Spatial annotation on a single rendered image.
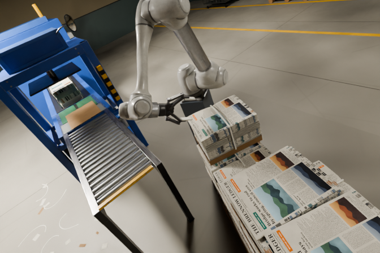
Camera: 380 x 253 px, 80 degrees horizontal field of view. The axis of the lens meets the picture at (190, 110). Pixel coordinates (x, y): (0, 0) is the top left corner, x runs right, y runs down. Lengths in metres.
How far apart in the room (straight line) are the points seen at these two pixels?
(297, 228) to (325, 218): 0.10
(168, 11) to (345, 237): 1.18
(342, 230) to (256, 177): 0.34
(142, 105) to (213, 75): 0.68
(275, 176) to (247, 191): 0.14
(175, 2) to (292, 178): 0.98
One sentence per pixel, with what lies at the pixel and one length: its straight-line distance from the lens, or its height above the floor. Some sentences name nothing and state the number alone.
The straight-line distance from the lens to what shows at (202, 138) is 1.34.
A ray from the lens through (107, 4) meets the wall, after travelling 10.54.
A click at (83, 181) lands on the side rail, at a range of 2.02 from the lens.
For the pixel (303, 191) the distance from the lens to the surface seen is 1.04.
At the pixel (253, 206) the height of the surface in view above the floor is 1.07.
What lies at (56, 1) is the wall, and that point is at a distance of 10.17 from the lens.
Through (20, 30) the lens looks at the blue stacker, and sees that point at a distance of 5.03.
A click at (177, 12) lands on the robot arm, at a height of 1.71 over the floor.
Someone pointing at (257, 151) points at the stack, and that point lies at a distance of 1.50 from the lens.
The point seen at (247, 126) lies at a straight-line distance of 1.41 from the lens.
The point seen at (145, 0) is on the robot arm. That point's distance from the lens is 1.40.
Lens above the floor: 1.93
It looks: 33 degrees down
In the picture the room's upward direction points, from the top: 22 degrees counter-clockwise
